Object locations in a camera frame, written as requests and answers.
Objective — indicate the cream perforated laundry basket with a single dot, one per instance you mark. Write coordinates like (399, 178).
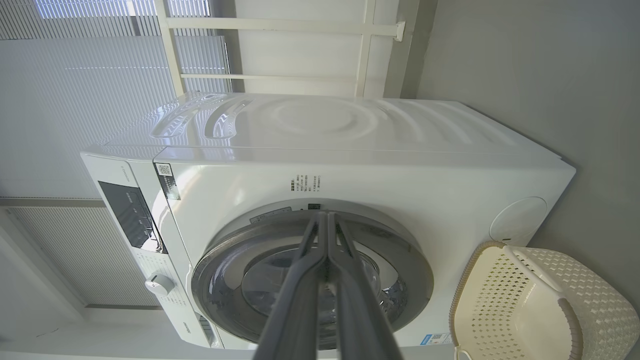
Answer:
(530, 310)

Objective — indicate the white front-load washing machine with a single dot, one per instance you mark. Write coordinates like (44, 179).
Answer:
(400, 165)

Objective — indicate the round black glass washer door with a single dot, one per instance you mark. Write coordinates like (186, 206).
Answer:
(400, 270)

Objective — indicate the white metal rack frame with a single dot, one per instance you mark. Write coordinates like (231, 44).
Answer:
(300, 26)

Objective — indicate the printed text notice sticker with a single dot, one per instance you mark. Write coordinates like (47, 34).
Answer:
(305, 183)

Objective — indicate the white window blinds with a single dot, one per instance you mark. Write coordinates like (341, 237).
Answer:
(75, 100)

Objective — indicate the round white filter cover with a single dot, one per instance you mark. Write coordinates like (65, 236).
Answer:
(517, 221)

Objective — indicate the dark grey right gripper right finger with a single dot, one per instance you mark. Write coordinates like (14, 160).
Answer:
(355, 305)

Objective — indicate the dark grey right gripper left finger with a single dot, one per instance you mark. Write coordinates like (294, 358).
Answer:
(295, 300)

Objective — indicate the black QR strip sticker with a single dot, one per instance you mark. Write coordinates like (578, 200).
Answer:
(168, 181)

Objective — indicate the black washer display panel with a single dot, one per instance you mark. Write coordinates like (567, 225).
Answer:
(130, 215)

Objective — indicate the blue energy label sticker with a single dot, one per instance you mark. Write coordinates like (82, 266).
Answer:
(435, 339)

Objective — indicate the white round control knob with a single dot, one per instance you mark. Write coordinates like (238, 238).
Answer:
(160, 284)

